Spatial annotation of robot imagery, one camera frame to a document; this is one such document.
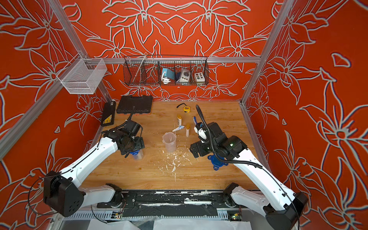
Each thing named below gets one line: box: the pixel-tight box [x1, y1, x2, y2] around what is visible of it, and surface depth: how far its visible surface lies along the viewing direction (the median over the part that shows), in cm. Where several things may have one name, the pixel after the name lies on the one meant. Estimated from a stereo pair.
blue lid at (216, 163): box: [207, 154, 229, 172], surface depth 87 cm
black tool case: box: [116, 95, 153, 115], surface depth 120 cm
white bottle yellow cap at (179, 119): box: [176, 113, 182, 127], surface depth 100 cm
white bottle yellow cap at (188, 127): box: [185, 123, 191, 138], surface depth 94 cm
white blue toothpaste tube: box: [172, 125, 185, 133], surface depth 103 cm
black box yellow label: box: [100, 100, 116, 127], surface depth 111 cm
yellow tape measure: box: [176, 102, 191, 114], surface depth 116 cm
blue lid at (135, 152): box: [129, 149, 140, 156], surface depth 78 cm
